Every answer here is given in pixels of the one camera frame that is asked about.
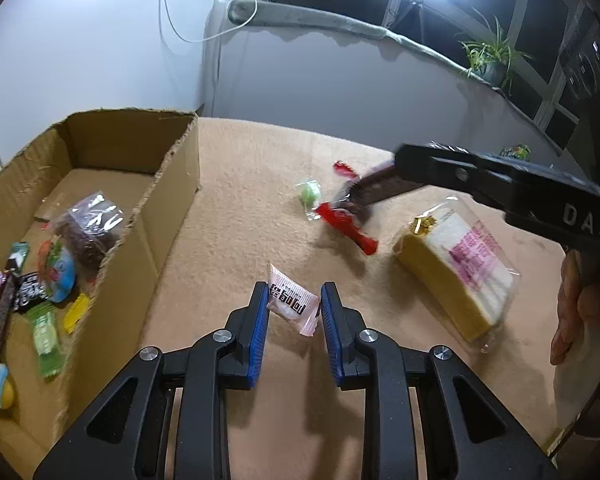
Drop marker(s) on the blue rimmed jelly cup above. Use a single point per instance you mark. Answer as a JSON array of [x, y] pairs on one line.
[[57, 272]]

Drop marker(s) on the person's right hand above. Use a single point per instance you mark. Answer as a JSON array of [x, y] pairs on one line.
[[572, 305]]

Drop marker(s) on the dark appliance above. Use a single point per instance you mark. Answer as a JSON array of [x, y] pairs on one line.
[[587, 60]]

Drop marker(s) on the yellow candy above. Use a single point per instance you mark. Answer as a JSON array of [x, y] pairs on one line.
[[76, 312]]

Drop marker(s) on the black tripod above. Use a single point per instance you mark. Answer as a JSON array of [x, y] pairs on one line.
[[415, 15]]

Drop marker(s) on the long red candy wrapper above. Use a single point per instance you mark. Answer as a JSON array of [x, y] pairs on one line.
[[345, 222]]

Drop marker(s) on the clear bag of brownie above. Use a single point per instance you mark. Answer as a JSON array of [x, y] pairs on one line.
[[87, 232]]

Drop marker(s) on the grey windowsill padding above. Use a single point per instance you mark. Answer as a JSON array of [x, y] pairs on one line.
[[330, 22]]

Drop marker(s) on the green candy packet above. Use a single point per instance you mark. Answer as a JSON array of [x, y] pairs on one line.
[[45, 342]]

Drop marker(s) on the small dark green packet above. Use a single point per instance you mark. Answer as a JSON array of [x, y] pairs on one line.
[[17, 256]]

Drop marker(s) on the packaged sliced bread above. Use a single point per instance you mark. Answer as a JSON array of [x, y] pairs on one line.
[[455, 275]]

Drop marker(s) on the potted spider plant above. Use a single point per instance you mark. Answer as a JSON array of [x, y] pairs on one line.
[[492, 60]]

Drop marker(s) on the pink snack packet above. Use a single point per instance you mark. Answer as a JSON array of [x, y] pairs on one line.
[[290, 305]]

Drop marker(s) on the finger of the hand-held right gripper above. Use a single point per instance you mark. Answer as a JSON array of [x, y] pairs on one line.
[[445, 172]]

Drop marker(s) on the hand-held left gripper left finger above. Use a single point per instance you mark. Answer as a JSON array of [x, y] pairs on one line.
[[260, 340]]

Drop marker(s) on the small black packet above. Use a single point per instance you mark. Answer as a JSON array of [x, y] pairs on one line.
[[30, 290]]

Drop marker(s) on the dark red chocolate bar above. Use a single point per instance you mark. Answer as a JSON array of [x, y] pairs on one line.
[[375, 190]]

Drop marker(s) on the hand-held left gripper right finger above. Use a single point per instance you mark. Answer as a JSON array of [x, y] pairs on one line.
[[332, 340]]

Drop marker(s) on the round green candy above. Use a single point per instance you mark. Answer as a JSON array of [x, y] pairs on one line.
[[310, 196]]

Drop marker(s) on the cardboard box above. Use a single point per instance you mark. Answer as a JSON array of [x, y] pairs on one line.
[[165, 220]]

